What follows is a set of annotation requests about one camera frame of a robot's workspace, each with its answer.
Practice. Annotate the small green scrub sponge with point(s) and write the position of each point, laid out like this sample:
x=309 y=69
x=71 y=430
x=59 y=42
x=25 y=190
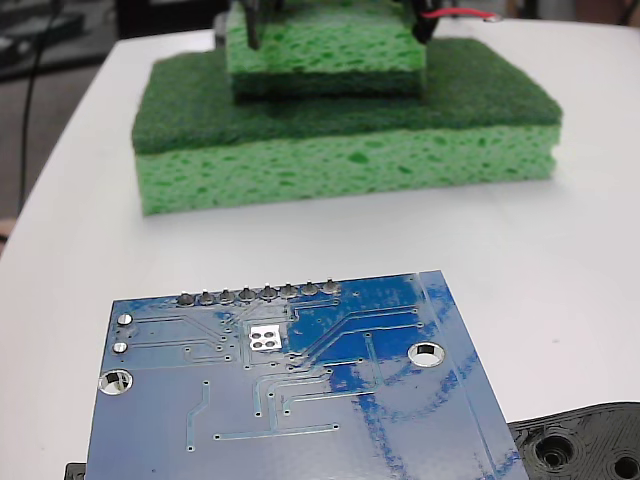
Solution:
x=325 y=55

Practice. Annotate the blue printed circuit board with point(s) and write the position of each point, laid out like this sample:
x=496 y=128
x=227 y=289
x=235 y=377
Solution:
x=300 y=425

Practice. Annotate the dark background equipment box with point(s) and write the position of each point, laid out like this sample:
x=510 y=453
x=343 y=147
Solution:
x=30 y=45

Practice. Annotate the large green scrub sponge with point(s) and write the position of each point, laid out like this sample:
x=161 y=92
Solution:
x=350 y=165

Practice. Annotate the black plastic mount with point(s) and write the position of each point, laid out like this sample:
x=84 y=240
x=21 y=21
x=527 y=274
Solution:
x=575 y=430

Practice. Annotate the black background furniture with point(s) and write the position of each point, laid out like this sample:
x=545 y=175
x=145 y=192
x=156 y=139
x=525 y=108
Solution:
x=165 y=15

